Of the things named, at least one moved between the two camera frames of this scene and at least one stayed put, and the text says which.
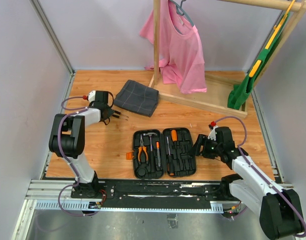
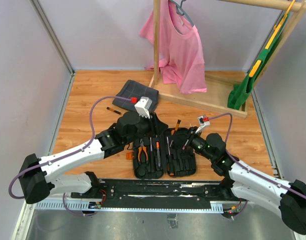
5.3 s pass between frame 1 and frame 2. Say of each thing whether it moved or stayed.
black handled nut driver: stayed
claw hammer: stayed
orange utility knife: stayed
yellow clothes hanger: stayed
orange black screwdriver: moved
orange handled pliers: stayed
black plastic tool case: stayed
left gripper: moved
